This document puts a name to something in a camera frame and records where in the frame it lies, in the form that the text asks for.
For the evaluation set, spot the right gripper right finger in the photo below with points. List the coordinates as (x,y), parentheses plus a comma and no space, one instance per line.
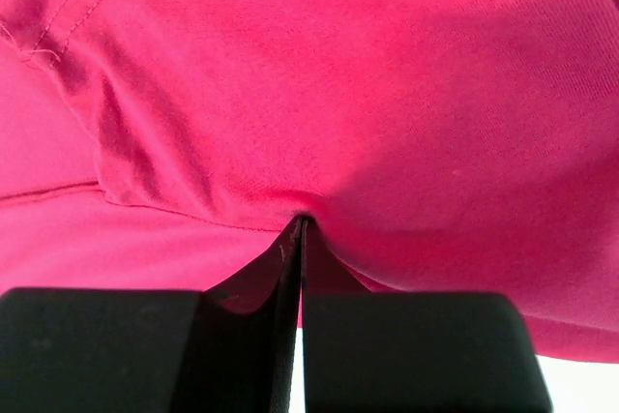
(410,351)

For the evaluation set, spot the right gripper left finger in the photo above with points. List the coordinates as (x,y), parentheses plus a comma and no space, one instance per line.
(226,349)

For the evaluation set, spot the magenta t-shirt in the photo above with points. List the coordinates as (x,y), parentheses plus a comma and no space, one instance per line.
(438,144)

